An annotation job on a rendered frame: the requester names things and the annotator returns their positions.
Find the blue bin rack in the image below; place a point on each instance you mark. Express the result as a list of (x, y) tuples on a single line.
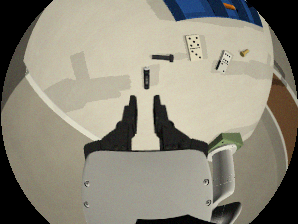
[(187, 9)]

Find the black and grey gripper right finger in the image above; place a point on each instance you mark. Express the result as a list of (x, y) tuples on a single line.
[(171, 137)]

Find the black battery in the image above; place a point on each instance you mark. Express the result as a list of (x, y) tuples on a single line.
[(146, 77)]

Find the white domino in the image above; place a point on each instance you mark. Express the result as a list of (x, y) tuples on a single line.
[(223, 62), (194, 47)]

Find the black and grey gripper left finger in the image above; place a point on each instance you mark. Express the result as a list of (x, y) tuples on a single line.
[(125, 130)]

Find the black bolt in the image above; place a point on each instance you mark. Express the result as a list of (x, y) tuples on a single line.
[(161, 57)]

